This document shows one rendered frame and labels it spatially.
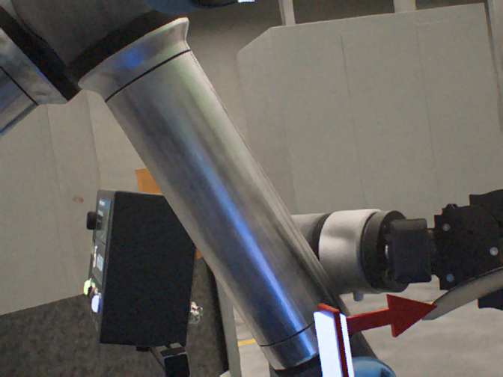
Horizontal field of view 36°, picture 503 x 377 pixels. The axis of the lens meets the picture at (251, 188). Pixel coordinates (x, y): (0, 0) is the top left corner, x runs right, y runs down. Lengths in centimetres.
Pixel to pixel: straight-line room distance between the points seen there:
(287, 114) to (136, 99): 606
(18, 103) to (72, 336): 156
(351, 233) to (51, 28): 29
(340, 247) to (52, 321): 159
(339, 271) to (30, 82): 31
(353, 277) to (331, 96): 609
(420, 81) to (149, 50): 654
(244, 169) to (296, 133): 606
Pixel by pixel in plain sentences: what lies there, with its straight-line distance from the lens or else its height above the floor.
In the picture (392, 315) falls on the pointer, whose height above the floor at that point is 118.
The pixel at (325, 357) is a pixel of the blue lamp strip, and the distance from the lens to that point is 43.
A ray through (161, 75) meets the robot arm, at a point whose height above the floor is 134.
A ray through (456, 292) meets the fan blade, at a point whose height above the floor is 118.
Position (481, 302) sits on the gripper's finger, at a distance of 63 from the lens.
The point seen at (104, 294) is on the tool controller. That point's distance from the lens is 97.
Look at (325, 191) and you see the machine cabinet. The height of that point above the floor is 82.
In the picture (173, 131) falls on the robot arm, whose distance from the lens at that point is 56.
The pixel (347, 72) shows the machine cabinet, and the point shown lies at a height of 179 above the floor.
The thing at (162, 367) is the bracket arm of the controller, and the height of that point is 104.
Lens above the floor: 128
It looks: 3 degrees down
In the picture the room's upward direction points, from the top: 9 degrees counter-clockwise
